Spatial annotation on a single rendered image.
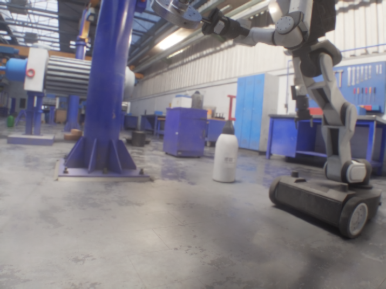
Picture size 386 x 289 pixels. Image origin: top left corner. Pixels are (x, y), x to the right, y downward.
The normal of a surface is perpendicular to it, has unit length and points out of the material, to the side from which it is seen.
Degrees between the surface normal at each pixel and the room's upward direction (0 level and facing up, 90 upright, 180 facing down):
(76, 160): 90
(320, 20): 115
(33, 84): 90
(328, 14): 105
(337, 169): 98
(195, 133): 90
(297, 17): 78
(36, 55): 90
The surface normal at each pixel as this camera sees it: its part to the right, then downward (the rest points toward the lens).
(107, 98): 0.47, 0.07
